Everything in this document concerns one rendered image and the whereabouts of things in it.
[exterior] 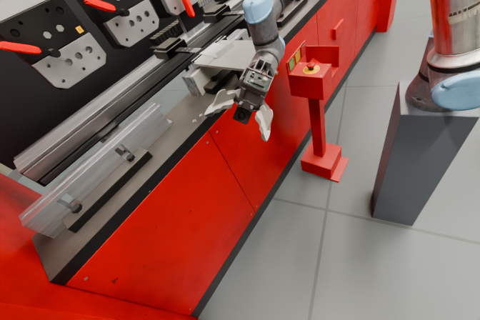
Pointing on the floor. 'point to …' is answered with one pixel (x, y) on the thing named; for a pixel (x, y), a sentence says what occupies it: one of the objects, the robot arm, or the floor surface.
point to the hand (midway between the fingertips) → (234, 131)
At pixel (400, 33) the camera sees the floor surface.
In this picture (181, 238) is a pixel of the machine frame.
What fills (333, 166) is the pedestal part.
